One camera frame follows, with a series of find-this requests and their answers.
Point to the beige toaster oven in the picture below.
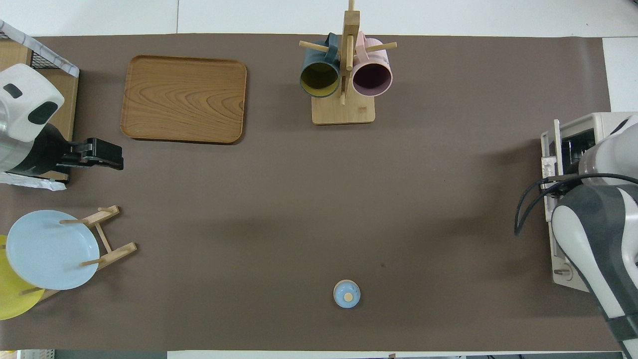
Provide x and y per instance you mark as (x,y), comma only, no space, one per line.
(605,122)

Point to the glass oven door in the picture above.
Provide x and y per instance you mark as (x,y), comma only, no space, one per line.
(549,144)

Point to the wooden mug rack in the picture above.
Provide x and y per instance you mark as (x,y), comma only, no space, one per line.
(344,112)

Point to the wooden tray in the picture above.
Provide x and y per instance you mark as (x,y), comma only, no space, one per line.
(184,99)

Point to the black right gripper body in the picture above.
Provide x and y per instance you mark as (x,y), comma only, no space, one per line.
(575,149)

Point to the dark teal mug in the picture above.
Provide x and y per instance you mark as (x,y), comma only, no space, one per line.
(319,80)

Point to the brown table mat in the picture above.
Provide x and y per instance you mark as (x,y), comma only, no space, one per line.
(299,199)

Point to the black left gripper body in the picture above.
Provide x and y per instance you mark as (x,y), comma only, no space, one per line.
(42,152)

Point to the light blue plate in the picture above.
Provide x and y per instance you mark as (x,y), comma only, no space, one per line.
(50,249)

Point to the pink mug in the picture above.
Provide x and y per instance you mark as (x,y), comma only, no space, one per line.
(371,80)

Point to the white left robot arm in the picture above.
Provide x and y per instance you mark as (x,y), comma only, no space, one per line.
(25,99)

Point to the wooden plate rack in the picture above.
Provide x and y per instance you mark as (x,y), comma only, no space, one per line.
(117,252)

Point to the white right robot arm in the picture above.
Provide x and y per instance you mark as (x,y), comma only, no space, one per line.
(593,239)

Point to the yellow plate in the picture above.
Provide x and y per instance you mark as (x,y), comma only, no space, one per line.
(12,304)

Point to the beige oven knob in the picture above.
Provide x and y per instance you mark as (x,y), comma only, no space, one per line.
(563,272)

